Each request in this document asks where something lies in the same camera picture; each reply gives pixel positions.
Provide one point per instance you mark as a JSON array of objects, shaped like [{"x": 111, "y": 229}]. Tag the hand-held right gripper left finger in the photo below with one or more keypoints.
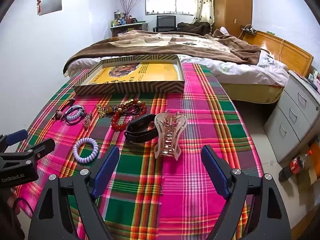
[{"x": 107, "y": 165}]

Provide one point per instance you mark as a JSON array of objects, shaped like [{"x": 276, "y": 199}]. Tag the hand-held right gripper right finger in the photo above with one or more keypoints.
[{"x": 212, "y": 162}]

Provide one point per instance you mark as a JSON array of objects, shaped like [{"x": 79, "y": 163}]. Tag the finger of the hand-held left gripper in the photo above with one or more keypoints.
[
  {"x": 15, "y": 136},
  {"x": 42, "y": 147}
]

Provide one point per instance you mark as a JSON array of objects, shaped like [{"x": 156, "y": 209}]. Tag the black smart band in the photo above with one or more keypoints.
[{"x": 136, "y": 126}]

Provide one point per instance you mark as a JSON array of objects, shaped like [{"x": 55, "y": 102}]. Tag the pink hair claw clip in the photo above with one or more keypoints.
[{"x": 168, "y": 140}]

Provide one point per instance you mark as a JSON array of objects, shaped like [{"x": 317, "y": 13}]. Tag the striped cardboard tray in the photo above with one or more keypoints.
[{"x": 130, "y": 86}]

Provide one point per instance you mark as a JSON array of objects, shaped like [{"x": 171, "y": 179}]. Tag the person's left hand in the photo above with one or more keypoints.
[{"x": 13, "y": 201}]

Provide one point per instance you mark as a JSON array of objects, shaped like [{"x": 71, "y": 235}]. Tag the pink plaid tablecloth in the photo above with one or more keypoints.
[{"x": 195, "y": 120}]

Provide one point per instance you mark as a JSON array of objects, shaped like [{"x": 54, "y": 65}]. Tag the bed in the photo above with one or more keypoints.
[{"x": 250, "y": 90}]

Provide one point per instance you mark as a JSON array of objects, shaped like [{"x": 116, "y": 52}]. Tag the cola bottle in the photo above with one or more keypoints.
[{"x": 295, "y": 166}]

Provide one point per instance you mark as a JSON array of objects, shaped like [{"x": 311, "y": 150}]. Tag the grey drawer cabinet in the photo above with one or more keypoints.
[{"x": 292, "y": 115}]

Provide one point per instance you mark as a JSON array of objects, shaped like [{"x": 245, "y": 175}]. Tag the white floral duvet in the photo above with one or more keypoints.
[{"x": 237, "y": 70}]

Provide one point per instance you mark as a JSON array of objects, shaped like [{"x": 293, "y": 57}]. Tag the brown blanket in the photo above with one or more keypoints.
[{"x": 150, "y": 45}]

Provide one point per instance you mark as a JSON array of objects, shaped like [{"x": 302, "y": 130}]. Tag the red hanging ornament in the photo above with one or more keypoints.
[{"x": 39, "y": 6}]

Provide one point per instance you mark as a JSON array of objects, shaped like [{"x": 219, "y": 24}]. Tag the wooden headboard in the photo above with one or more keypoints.
[{"x": 287, "y": 52}]

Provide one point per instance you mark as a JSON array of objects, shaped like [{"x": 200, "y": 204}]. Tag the dark clothes pile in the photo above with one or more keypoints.
[{"x": 192, "y": 27}]

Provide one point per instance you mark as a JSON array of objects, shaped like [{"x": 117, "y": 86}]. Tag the power strip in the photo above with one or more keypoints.
[{"x": 248, "y": 29}]

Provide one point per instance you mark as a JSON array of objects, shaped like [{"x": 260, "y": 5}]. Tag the small desk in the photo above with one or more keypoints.
[{"x": 130, "y": 28}]

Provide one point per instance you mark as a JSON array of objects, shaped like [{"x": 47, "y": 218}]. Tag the black office chair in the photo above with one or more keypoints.
[{"x": 165, "y": 22}]

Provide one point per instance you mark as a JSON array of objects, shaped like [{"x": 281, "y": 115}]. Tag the vase of dry branches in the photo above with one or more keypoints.
[{"x": 128, "y": 7}]

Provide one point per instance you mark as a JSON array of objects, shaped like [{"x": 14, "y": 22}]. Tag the spotted curtain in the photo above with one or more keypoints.
[{"x": 202, "y": 2}]

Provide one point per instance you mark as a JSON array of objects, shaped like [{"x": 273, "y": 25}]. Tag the wooden wardrobe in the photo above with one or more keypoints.
[{"x": 232, "y": 2}]

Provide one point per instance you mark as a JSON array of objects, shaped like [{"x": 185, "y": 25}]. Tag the window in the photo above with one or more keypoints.
[{"x": 167, "y": 5}]

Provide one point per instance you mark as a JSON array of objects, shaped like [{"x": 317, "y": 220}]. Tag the silver wall sheet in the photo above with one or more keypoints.
[{"x": 51, "y": 1}]

